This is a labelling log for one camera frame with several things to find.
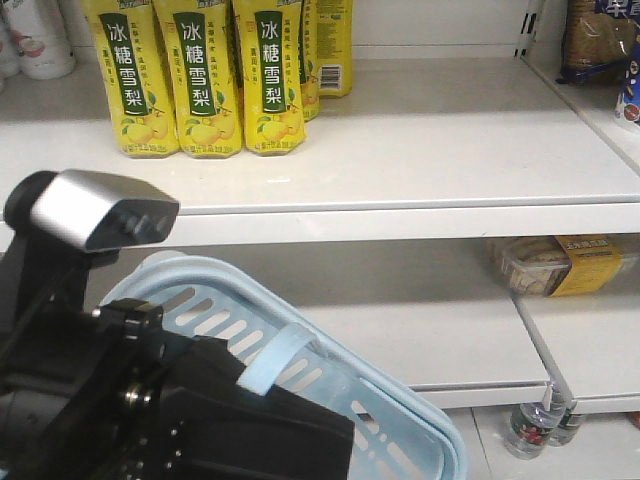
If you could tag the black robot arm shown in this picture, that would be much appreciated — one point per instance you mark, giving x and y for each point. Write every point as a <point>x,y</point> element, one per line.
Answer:
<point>28,286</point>

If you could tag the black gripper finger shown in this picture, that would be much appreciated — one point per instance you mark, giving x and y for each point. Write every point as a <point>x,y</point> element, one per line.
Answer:
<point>204,425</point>

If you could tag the clear water bottle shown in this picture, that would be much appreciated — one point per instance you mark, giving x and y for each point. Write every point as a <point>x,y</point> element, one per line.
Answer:
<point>531,424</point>

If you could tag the yellow pear drink bottle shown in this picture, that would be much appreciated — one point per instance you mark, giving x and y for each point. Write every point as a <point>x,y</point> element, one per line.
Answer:
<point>196,39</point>
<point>132,62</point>
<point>269,46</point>

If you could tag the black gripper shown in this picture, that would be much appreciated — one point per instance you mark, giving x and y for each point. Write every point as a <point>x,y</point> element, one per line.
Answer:
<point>75,386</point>

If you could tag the blue cookie cup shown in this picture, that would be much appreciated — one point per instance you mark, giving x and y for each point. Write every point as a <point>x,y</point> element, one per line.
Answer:
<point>626,111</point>

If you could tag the yellow label pastry box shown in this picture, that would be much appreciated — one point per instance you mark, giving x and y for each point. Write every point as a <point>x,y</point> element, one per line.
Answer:
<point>562,265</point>

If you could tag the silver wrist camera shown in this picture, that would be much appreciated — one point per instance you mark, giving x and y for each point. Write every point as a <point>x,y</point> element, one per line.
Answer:
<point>91,211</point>

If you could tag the white peach drink bottle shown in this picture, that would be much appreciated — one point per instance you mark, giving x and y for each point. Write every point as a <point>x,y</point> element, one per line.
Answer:
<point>38,32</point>

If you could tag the light blue plastic basket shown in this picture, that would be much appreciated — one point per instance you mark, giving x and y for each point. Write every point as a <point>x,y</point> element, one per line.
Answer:
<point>398,435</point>

